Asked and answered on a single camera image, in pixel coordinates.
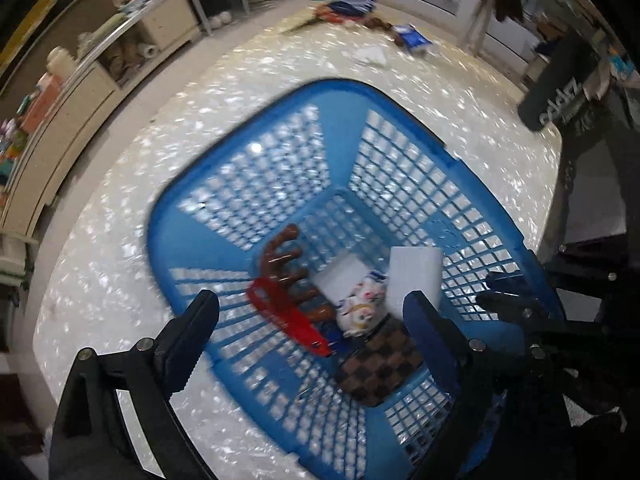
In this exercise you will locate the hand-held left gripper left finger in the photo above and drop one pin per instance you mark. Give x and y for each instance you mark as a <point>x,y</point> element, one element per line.
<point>192,340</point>

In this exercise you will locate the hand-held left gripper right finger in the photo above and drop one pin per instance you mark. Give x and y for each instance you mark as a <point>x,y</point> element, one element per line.
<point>430,330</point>

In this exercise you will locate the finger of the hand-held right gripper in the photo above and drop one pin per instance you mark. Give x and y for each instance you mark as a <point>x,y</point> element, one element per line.
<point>515,300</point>
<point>585,262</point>

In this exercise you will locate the white ribbed block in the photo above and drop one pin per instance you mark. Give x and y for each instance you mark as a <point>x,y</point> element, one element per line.
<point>417,280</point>

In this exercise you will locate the brown checkered case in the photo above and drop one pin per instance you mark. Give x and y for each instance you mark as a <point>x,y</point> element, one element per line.
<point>380,365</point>

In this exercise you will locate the white cartoon packet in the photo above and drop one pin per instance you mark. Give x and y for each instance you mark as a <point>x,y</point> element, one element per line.
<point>362,305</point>

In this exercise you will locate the red plastic comb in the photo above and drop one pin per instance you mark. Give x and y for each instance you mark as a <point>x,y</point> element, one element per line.
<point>285,317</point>

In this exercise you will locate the white charger block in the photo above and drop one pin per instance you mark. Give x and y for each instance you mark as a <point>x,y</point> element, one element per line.
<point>340,277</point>

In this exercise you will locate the brown antler-shaped comb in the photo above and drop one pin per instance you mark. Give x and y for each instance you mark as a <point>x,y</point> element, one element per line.
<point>285,265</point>

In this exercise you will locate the blue plastic basket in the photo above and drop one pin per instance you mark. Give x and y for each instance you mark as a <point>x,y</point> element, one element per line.
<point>300,185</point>

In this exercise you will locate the black bottle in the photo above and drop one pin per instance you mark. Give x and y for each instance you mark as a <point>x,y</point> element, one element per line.
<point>557,80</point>

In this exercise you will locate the long cream cabinet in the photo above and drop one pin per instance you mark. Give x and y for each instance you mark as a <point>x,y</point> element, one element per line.
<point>60,135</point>

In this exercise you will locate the blue tissue packet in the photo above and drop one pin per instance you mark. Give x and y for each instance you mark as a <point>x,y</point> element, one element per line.
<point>412,40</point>

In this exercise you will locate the orange box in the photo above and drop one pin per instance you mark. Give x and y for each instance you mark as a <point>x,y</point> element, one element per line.
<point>40,105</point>

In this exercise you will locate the crumpled white tissue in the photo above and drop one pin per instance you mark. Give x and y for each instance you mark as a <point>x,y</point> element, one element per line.
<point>370,56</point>

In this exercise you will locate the white paper roll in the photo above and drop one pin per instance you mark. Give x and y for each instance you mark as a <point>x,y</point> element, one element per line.
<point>148,51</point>

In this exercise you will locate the cream open-shelf cabinet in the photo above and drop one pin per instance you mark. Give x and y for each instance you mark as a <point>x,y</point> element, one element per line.
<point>160,30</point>

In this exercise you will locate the pair of white shoes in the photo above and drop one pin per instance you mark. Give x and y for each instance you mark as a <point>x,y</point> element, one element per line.
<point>220,19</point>

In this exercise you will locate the blue sock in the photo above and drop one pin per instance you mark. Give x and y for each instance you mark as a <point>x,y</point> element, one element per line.
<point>352,4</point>

